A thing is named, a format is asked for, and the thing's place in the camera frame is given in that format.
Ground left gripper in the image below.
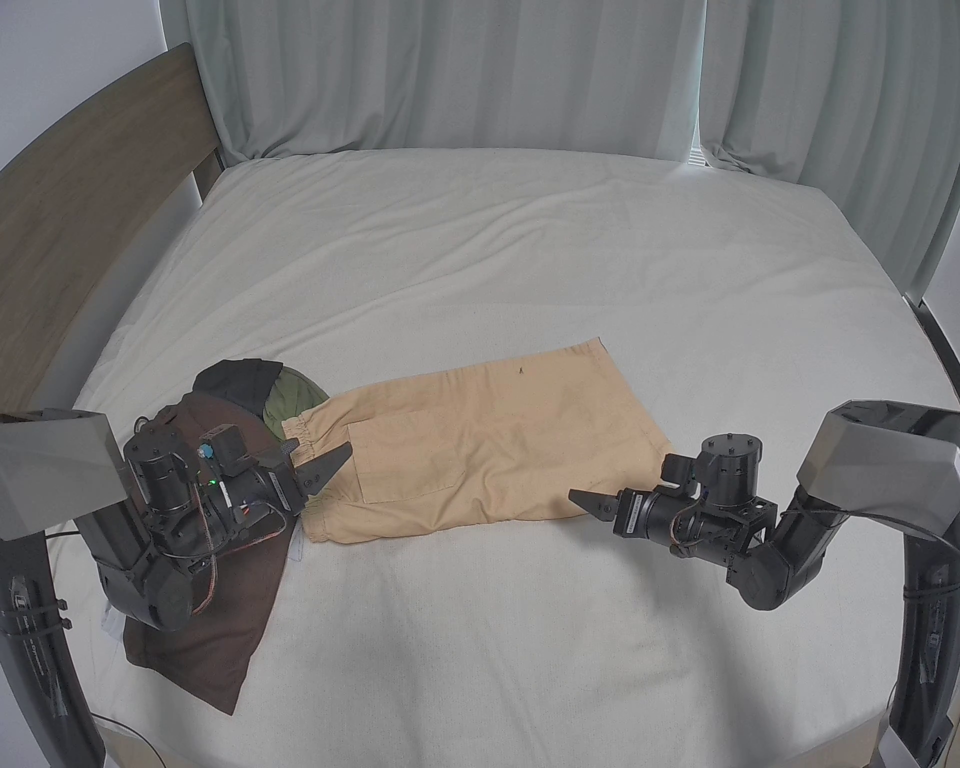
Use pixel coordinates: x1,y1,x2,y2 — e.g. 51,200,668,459
219,438,354,531

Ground black garment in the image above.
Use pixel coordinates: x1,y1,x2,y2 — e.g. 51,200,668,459
192,358,290,417

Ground black cable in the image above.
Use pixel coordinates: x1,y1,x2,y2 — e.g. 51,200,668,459
91,712,166,768
810,508,960,545

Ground beige shorts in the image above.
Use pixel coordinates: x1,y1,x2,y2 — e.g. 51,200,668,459
281,337,675,547

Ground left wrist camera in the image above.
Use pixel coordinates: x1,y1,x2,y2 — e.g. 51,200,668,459
196,425,249,477

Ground green garment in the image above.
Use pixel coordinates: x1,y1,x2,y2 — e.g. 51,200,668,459
261,366,333,444

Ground bed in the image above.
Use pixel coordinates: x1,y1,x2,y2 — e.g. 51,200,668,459
0,41,960,768

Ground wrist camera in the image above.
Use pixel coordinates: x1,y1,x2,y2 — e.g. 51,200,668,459
660,453,702,492
196,425,249,477

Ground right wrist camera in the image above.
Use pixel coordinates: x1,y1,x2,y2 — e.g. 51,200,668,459
660,453,702,492

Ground grey-green curtain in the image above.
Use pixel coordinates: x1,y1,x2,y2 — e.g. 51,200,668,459
183,0,710,162
697,0,960,301

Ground brown garment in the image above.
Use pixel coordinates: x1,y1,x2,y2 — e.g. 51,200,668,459
123,393,305,715

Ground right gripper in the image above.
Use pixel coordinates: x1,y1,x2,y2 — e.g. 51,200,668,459
612,486,703,549

